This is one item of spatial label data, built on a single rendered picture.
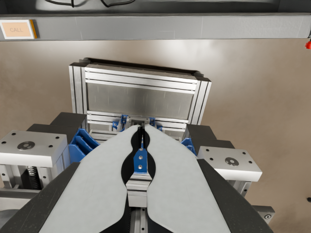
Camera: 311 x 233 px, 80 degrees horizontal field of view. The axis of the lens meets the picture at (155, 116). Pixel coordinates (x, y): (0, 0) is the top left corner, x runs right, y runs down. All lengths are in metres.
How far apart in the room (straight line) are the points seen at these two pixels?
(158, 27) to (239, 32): 0.15
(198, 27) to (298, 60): 1.38
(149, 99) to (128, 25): 0.87
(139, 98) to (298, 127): 1.39
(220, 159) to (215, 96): 1.03
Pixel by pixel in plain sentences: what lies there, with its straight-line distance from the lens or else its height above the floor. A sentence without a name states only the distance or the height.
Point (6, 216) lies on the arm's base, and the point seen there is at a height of 1.06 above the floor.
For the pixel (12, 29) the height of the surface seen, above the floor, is 0.96.
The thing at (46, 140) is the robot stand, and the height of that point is 0.94.
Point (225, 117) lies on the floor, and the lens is 1.62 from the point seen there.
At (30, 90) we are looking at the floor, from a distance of 1.65.
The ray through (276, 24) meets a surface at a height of 0.95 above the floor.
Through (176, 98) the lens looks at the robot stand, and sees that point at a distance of 1.22.
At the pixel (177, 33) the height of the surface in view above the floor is 0.95.
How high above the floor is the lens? 1.32
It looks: 62 degrees down
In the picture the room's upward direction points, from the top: 176 degrees clockwise
